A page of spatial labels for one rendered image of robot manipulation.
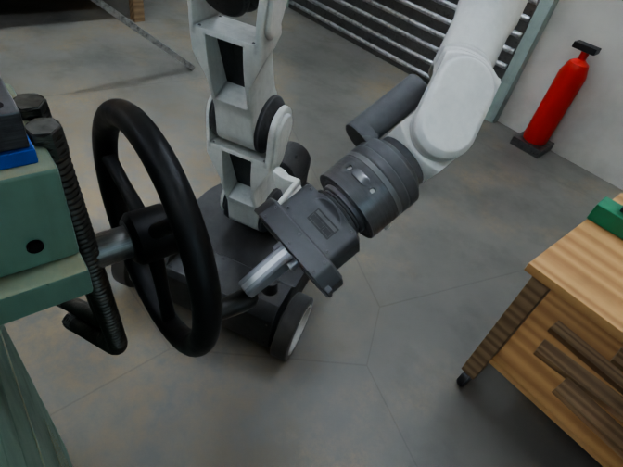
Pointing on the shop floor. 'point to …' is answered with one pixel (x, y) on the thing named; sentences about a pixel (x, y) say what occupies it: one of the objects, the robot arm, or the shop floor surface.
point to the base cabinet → (29, 411)
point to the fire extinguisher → (555, 103)
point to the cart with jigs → (569, 334)
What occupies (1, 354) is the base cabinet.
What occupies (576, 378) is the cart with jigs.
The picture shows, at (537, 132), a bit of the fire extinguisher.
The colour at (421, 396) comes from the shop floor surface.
